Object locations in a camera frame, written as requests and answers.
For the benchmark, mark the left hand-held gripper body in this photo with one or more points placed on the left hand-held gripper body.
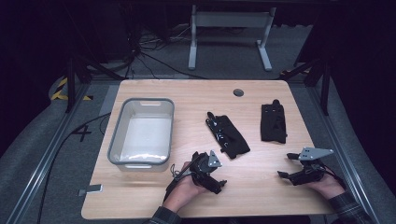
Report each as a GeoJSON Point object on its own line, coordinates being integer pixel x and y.
{"type": "Point", "coordinates": [201, 169]}

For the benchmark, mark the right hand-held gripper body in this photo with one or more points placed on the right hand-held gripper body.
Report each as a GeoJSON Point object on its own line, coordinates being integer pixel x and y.
{"type": "Point", "coordinates": [311, 172]}

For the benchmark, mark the black glove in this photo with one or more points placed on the black glove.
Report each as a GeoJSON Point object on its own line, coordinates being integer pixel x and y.
{"type": "Point", "coordinates": [229, 137]}
{"type": "Point", "coordinates": [273, 124]}

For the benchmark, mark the grey plastic bin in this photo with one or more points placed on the grey plastic bin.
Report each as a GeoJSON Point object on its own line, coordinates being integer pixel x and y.
{"type": "Point", "coordinates": [141, 137]}

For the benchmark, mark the person's right hand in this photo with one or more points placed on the person's right hand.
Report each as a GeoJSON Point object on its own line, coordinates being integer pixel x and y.
{"type": "Point", "coordinates": [327, 186]}

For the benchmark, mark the person's left hand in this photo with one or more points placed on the person's left hand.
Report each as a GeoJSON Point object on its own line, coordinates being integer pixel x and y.
{"type": "Point", "coordinates": [183, 194]}

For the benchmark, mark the black metal stand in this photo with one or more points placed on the black metal stand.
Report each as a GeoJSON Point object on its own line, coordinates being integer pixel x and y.
{"type": "Point", "coordinates": [71, 84]}
{"type": "Point", "coordinates": [325, 84]}

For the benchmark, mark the grey tape piece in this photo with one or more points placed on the grey tape piece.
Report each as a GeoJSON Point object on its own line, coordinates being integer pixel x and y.
{"type": "Point", "coordinates": [93, 188]}

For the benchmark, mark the yellow black hazard tape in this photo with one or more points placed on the yellow black hazard tape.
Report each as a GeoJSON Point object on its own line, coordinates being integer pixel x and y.
{"type": "Point", "coordinates": [59, 90]}

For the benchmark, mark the aluminium floor rail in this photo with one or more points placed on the aluminium floor rail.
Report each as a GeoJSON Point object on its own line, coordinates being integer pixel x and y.
{"type": "Point", "coordinates": [339, 146]}
{"type": "Point", "coordinates": [43, 158]}

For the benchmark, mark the grey metal desk frame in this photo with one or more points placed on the grey metal desk frame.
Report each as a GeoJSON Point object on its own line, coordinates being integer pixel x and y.
{"type": "Point", "coordinates": [232, 19]}

